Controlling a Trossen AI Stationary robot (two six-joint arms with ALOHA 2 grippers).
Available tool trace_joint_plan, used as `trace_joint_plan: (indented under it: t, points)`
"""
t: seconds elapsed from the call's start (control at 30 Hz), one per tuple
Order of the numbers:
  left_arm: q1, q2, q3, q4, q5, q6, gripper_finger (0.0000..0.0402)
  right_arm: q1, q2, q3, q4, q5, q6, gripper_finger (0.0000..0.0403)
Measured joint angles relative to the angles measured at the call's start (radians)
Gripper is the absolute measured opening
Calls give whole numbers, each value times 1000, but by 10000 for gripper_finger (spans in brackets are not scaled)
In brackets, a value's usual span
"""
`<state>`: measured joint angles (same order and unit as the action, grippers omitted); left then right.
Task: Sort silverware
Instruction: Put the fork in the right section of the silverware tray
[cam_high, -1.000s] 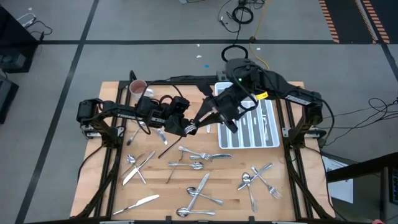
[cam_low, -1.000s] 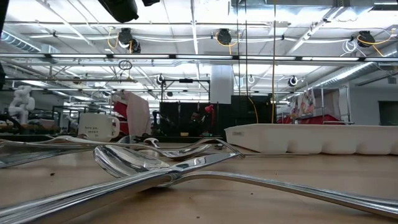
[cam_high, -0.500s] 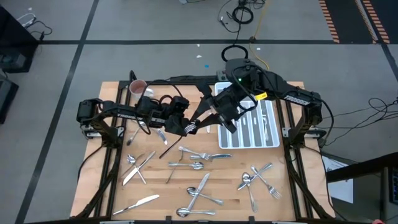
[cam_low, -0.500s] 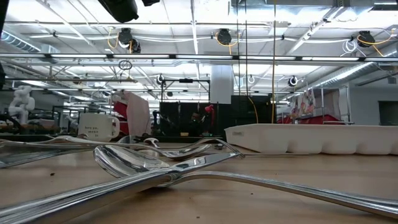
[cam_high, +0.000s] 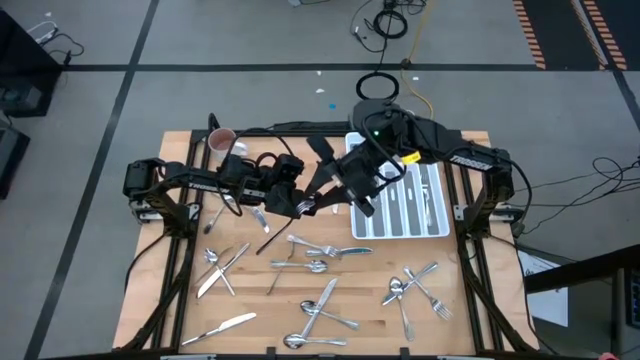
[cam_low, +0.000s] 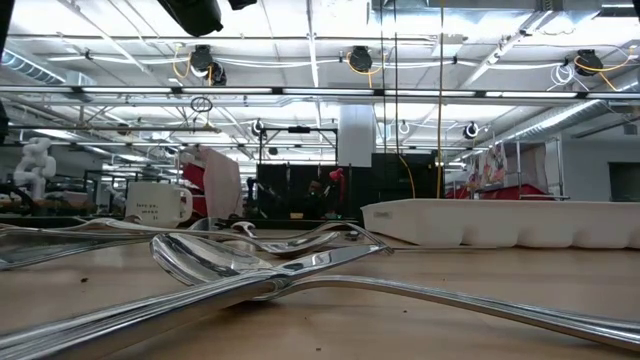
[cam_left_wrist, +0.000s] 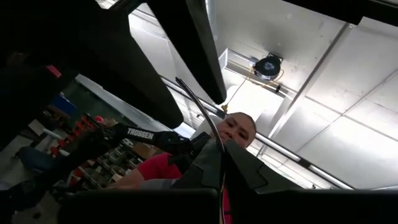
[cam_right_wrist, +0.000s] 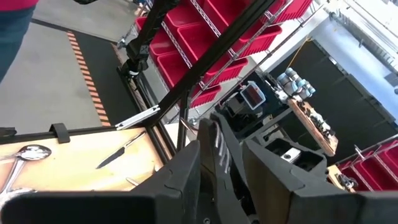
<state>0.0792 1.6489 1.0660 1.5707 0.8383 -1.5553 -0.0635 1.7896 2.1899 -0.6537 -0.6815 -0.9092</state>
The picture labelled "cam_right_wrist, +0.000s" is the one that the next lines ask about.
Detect clear box red contents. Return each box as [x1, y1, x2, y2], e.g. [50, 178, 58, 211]
[239, 80, 267, 110]

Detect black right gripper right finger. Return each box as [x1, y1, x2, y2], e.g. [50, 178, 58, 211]
[242, 139, 398, 224]

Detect black partition wall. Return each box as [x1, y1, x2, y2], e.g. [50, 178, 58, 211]
[270, 40, 398, 162]

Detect silver corner bracket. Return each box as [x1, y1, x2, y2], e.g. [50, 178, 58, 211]
[114, 105, 161, 131]

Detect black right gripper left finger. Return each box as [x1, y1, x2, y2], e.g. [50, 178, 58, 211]
[0, 140, 201, 224]

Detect orange black hazard tape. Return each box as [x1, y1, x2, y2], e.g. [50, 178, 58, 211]
[66, 30, 112, 128]

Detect black equipment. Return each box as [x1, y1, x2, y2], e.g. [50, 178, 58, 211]
[214, 93, 280, 138]

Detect red plastic storage bin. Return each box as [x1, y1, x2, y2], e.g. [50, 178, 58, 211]
[149, 29, 178, 62]
[157, 51, 223, 108]
[338, 161, 384, 192]
[201, 0, 283, 59]
[373, 141, 398, 175]
[177, 21, 249, 86]

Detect black strap clip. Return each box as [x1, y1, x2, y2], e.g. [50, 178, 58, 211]
[49, 123, 71, 144]

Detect person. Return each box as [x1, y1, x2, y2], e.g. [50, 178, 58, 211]
[0, 0, 40, 83]

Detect wire shelf rack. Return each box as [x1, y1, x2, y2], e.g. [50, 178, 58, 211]
[130, 0, 315, 125]

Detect silver spoon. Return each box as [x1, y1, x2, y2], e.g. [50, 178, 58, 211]
[0, 144, 52, 163]

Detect wooden electronics board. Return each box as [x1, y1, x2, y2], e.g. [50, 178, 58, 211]
[287, 98, 340, 156]

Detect black clamp mount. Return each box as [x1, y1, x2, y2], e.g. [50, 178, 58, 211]
[119, 0, 175, 78]

